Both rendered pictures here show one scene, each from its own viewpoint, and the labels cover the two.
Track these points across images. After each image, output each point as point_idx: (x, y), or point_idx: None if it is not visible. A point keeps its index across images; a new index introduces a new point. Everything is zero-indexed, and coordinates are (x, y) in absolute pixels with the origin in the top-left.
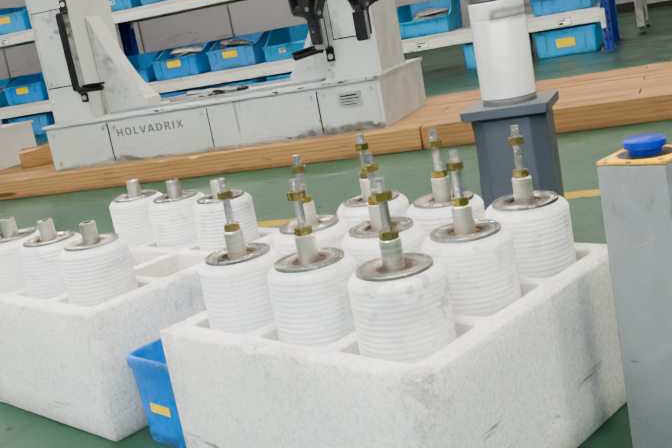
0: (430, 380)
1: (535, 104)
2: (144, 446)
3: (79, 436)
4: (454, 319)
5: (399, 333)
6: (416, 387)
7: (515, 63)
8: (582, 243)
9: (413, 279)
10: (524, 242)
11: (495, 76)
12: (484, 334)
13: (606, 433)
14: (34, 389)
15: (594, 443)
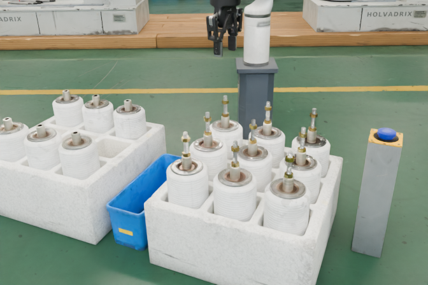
0: (315, 246)
1: (272, 69)
2: (113, 247)
3: (69, 241)
4: None
5: (294, 221)
6: (311, 250)
7: (264, 48)
8: None
9: (304, 198)
10: None
11: (255, 53)
12: (321, 216)
13: (333, 236)
14: (33, 214)
15: (331, 242)
